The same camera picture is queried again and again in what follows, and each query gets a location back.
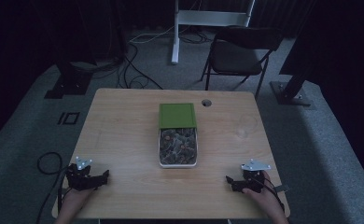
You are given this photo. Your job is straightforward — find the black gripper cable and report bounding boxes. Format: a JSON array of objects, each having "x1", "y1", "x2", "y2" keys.
[
  {"x1": 35, "y1": 151, "x2": 71, "y2": 224},
  {"x1": 258, "y1": 176, "x2": 286, "y2": 214}
]

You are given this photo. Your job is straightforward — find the person's left hand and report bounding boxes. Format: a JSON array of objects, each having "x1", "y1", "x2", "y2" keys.
[{"x1": 60, "y1": 187, "x2": 94, "y2": 216}]

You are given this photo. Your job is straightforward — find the black floor cables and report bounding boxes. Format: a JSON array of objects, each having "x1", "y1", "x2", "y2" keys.
[{"x1": 91, "y1": 29, "x2": 214, "y2": 91}]

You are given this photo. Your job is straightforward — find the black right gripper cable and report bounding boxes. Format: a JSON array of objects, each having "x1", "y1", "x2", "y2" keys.
[{"x1": 258, "y1": 176, "x2": 286, "y2": 214}]

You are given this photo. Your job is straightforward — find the white floor cable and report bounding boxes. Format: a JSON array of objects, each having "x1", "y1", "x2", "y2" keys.
[{"x1": 129, "y1": 25, "x2": 175, "y2": 44}]

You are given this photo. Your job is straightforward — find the pile of dark small pieces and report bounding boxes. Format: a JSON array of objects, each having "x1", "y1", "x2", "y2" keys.
[{"x1": 160, "y1": 127, "x2": 198, "y2": 165}]

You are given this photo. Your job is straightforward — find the green box lid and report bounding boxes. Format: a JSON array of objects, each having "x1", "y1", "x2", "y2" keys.
[{"x1": 158, "y1": 103, "x2": 198, "y2": 130}]

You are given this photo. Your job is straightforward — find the person's right hand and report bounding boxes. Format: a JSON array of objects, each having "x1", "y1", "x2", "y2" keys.
[{"x1": 242, "y1": 170, "x2": 285, "y2": 217}]

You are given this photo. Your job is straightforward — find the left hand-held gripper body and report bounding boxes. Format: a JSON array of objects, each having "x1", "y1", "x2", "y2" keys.
[{"x1": 65, "y1": 156, "x2": 94, "y2": 191}]

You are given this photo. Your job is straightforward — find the white metal stand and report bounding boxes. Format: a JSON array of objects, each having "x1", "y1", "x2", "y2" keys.
[{"x1": 171, "y1": 0, "x2": 256, "y2": 65}]

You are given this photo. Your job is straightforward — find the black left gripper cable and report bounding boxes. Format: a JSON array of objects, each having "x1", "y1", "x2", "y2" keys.
[{"x1": 35, "y1": 151, "x2": 71, "y2": 224}]

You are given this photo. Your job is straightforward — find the clear glass cup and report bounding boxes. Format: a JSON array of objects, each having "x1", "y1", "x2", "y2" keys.
[{"x1": 235, "y1": 114, "x2": 259, "y2": 139}]

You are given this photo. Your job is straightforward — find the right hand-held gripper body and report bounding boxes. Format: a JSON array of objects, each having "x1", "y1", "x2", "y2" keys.
[{"x1": 241, "y1": 159, "x2": 273, "y2": 193}]

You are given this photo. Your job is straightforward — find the black folding chair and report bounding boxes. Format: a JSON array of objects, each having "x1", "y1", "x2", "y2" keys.
[{"x1": 200, "y1": 25, "x2": 285, "y2": 100}]

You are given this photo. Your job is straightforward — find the black metal stand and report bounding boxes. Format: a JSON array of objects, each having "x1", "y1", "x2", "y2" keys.
[
  {"x1": 270, "y1": 0, "x2": 319, "y2": 107},
  {"x1": 44, "y1": 0, "x2": 98, "y2": 100}
]

